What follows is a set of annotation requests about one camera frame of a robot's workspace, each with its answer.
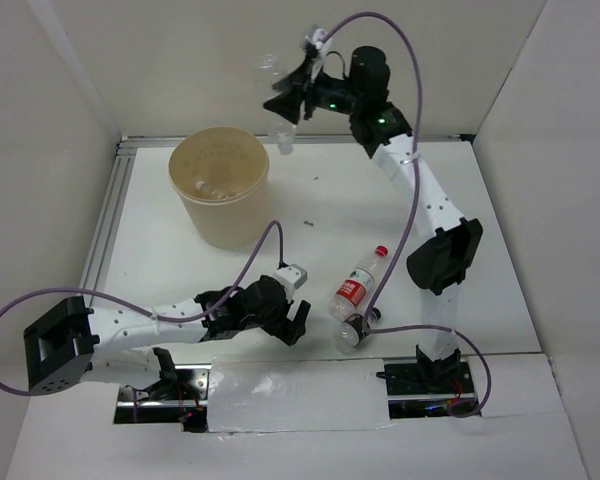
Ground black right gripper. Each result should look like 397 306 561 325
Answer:
261 56 360 126

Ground clear bottle white-blue cap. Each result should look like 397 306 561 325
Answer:
254 54 296 155

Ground clear bottle blue cap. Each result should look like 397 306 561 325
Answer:
195 180 237 201

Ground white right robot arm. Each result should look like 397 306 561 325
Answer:
257 46 483 392

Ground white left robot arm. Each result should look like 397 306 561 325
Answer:
23 265 310 399

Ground beige round plastic bin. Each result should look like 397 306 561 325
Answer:
168 127 271 250

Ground large red-label water bottle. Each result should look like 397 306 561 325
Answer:
328 245 390 321

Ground black-label black-cap bottle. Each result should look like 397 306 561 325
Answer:
332 307 382 354

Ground white taped cover sheet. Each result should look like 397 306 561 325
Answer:
207 359 391 433

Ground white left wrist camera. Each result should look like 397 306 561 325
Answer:
273 264 308 290

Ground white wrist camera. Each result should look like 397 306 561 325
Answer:
273 264 308 290
302 25 332 81

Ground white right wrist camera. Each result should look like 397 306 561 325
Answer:
302 25 332 81

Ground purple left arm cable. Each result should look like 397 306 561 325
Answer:
0 220 287 425

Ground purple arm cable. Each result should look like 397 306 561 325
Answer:
323 12 491 418
0 220 287 425

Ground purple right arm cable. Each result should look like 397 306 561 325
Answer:
323 12 491 418

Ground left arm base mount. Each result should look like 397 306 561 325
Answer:
113 365 210 433

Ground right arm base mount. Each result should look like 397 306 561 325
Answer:
375 347 479 420

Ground aluminium frame rail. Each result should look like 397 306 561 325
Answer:
59 132 476 363

